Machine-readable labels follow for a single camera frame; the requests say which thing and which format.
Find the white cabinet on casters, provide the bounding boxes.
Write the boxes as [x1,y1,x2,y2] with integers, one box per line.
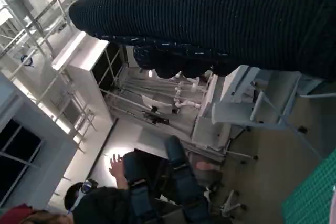
[191,74,233,155]

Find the grey mesh chair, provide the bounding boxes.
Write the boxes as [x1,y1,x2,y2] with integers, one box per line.
[211,65,325,162]

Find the swivel chair base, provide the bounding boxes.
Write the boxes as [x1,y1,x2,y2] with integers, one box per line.
[219,189,249,218]

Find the dark glass window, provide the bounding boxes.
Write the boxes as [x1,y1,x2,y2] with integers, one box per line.
[0,118,44,198]

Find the white cabinet with dark glass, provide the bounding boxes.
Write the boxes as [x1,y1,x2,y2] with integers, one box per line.
[51,31,127,120]

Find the pink bowl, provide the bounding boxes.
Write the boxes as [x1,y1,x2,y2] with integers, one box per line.
[328,199,336,224]

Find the white jointed pipe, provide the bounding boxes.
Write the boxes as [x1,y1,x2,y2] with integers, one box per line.
[172,70,209,113]

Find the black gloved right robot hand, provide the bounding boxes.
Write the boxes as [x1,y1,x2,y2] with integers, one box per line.
[68,0,336,81]

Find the person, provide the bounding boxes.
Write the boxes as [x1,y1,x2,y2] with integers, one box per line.
[64,153,132,224]
[0,202,69,224]

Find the green cutting mat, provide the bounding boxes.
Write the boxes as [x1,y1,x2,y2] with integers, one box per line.
[283,149,336,224]

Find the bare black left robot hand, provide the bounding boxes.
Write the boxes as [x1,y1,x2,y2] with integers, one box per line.
[122,135,211,224]

